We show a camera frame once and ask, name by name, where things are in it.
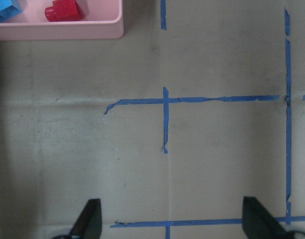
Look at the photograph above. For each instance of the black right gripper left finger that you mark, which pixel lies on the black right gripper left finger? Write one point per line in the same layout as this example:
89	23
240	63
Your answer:
89	223

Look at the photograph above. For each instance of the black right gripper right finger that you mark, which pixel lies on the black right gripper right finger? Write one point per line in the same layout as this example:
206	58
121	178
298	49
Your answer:
258	223

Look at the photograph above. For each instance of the red toy block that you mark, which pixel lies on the red toy block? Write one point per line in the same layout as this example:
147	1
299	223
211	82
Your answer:
63	10

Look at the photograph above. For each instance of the blue three-stud toy block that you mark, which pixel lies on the blue three-stud toy block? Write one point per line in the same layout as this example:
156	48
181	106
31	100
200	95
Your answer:
10	9

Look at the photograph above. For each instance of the pink plastic box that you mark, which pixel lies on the pink plastic box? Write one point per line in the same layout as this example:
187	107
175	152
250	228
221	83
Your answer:
102	19

